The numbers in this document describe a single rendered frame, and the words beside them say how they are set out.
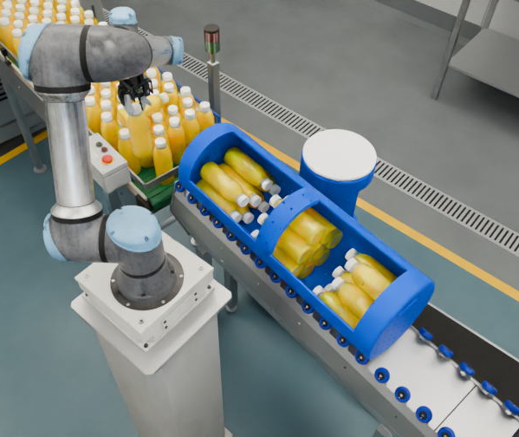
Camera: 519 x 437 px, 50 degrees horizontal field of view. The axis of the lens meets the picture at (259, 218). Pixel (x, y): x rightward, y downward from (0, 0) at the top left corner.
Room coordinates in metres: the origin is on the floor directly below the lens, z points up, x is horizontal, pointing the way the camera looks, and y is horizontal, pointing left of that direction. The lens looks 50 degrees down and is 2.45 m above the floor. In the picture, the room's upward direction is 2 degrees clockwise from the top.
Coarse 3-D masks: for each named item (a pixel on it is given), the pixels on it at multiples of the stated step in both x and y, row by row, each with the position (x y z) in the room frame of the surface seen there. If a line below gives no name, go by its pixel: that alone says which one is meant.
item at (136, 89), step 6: (132, 78) 1.39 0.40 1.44; (138, 78) 1.40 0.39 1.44; (144, 78) 1.41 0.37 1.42; (126, 84) 1.39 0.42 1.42; (132, 84) 1.38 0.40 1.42; (138, 84) 1.38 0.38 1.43; (144, 84) 1.39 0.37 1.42; (126, 90) 1.41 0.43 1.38; (132, 90) 1.36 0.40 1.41; (138, 90) 1.38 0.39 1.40; (144, 90) 1.39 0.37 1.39; (150, 90) 1.42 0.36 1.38; (132, 96) 1.37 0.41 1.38; (138, 96) 1.39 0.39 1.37
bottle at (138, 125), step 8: (128, 120) 1.42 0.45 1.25; (136, 120) 1.41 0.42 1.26; (144, 120) 1.42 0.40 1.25; (128, 128) 1.42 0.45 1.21; (136, 128) 1.40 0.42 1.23; (144, 128) 1.41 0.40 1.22; (136, 136) 1.40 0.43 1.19; (144, 136) 1.41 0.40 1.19; (136, 144) 1.40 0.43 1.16; (144, 144) 1.40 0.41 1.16; (136, 152) 1.40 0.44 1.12; (144, 152) 1.40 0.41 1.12
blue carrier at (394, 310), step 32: (224, 128) 1.42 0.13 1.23; (192, 160) 1.31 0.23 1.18; (256, 160) 1.44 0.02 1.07; (192, 192) 1.27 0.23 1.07; (288, 192) 1.31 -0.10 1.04; (320, 192) 1.18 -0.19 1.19; (224, 224) 1.15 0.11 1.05; (256, 224) 1.23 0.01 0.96; (288, 224) 1.03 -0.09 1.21; (352, 224) 1.03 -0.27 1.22; (384, 256) 1.01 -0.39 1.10; (416, 288) 0.81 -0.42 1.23; (384, 320) 0.73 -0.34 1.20
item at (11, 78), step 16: (0, 64) 2.28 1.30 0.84; (16, 80) 2.14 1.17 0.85; (16, 96) 2.40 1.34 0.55; (32, 96) 2.03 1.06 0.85; (16, 112) 2.37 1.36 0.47; (32, 128) 2.41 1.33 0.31; (32, 144) 2.38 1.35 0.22; (128, 192) 1.44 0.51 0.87; (160, 208) 1.51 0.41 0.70; (160, 224) 1.74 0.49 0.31; (192, 240) 1.88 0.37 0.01
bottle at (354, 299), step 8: (336, 288) 0.88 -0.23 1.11; (344, 288) 0.87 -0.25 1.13; (352, 288) 0.86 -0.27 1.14; (344, 296) 0.85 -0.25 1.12; (352, 296) 0.84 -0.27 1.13; (360, 296) 0.84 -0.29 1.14; (368, 296) 0.84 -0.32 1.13; (344, 304) 0.83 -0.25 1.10; (352, 304) 0.82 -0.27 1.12; (360, 304) 0.81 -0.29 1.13; (368, 304) 0.81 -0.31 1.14; (352, 312) 0.81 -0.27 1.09; (360, 312) 0.80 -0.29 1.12
